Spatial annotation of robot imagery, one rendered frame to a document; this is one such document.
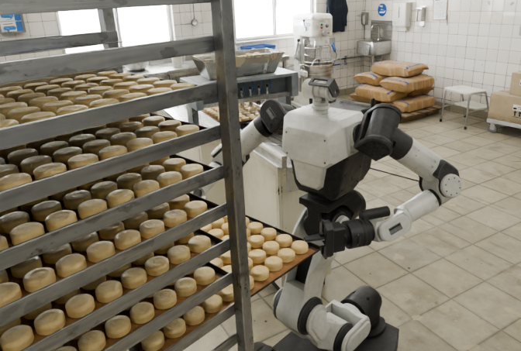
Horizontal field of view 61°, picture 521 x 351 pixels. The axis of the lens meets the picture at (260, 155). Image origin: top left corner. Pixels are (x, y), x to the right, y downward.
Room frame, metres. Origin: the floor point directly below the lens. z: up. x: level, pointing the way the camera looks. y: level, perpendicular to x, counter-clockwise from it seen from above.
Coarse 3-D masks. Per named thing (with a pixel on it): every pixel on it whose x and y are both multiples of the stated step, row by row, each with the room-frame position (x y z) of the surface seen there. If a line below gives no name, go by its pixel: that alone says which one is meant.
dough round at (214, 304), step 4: (212, 296) 0.93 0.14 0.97; (216, 296) 0.93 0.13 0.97; (208, 300) 0.91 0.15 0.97; (212, 300) 0.91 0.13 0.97; (216, 300) 0.91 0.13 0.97; (220, 300) 0.91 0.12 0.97; (204, 304) 0.90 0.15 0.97; (208, 304) 0.90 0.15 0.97; (212, 304) 0.90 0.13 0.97; (216, 304) 0.90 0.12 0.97; (220, 304) 0.90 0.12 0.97; (204, 308) 0.89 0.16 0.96; (208, 308) 0.89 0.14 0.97; (212, 308) 0.89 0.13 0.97; (216, 308) 0.89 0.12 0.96; (220, 308) 0.90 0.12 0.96; (212, 312) 0.89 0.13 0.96
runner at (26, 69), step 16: (112, 48) 0.74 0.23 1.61; (128, 48) 0.76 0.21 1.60; (144, 48) 0.78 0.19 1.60; (160, 48) 0.80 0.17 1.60; (176, 48) 0.83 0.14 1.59; (192, 48) 0.85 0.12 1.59; (208, 48) 0.88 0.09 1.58; (0, 64) 0.62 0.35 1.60; (16, 64) 0.63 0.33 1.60; (32, 64) 0.65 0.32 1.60; (48, 64) 0.66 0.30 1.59; (64, 64) 0.68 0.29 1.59; (80, 64) 0.70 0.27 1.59; (96, 64) 0.72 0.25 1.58; (112, 64) 0.74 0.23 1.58; (0, 80) 0.62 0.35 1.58; (16, 80) 0.63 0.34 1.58
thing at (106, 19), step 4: (100, 12) 1.19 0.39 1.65; (104, 12) 1.19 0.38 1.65; (108, 12) 1.19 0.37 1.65; (112, 12) 1.20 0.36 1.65; (100, 16) 1.20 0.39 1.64; (104, 16) 1.19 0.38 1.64; (108, 16) 1.19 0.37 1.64; (112, 16) 1.20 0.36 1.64; (100, 20) 1.20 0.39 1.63; (104, 20) 1.19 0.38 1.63; (108, 20) 1.19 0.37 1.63; (112, 20) 1.20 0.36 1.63; (100, 24) 1.20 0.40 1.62; (104, 24) 1.19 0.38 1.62; (108, 24) 1.19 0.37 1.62; (112, 24) 1.20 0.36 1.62; (100, 28) 1.20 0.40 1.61; (104, 28) 1.19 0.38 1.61; (108, 28) 1.19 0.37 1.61; (112, 28) 1.20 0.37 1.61; (104, 44) 1.20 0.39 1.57; (108, 44) 1.19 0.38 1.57; (112, 44) 1.19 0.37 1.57; (116, 44) 1.20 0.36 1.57; (104, 48) 1.20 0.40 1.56
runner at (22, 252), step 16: (208, 176) 0.86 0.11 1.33; (160, 192) 0.78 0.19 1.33; (176, 192) 0.80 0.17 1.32; (112, 208) 0.70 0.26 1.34; (128, 208) 0.73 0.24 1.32; (144, 208) 0.75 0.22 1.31; (80, 224) 0.66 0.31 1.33; (96, 224) 0.68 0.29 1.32; (112, 224) 0.70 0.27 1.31; (32, 240) 0.61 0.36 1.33; (48, 240) 0.62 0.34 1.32; (64, 240) 0.64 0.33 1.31; (0, 256) 0.57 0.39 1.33; (16, 256) 0.59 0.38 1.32; (32, 256) 0.60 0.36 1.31
